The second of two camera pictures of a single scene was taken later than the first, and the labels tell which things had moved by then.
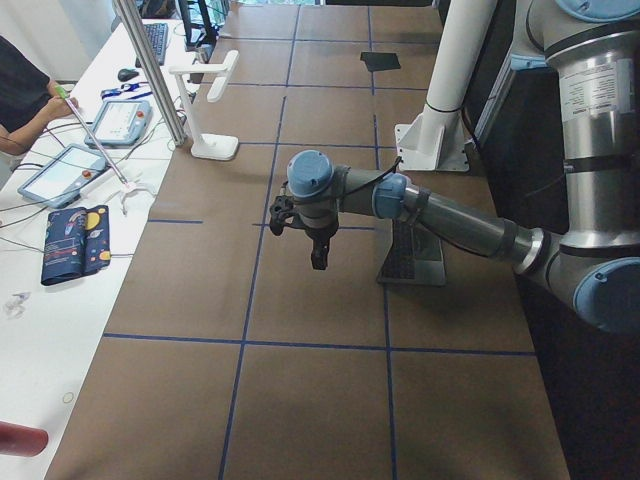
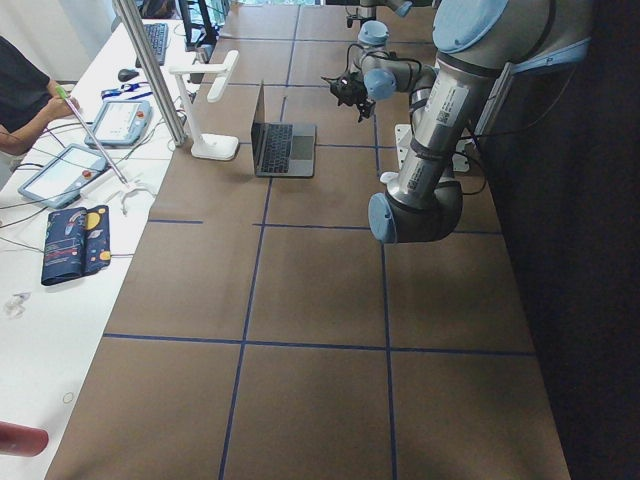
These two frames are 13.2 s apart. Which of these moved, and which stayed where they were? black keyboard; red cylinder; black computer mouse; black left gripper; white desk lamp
Moved: black left gripper
Stayed: red cylinder; white desk lamp; black computer mouse; black keyboard
